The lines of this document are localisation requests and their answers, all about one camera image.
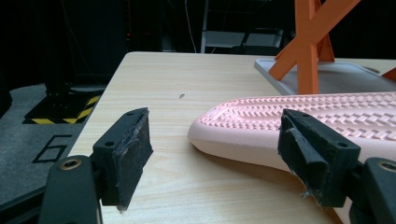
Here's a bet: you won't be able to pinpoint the white cable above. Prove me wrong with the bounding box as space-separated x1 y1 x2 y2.
184 0 198 53

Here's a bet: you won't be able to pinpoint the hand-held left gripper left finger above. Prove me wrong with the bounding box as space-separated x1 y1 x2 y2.
92 106 154 214

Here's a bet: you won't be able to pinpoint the grey shoe rack orange supports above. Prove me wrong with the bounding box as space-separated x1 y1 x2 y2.
254 0 396 96

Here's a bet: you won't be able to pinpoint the white metal desk frame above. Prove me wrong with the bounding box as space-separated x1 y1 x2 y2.
200 0 285 54

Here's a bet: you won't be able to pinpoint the pink slipper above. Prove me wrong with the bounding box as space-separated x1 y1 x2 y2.
187 91 396 224

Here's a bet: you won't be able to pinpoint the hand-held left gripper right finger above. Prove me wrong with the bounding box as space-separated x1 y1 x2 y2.
277 108 362 209

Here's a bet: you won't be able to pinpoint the black stand with striped base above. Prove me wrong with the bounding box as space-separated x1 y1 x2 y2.
23 81 106 125

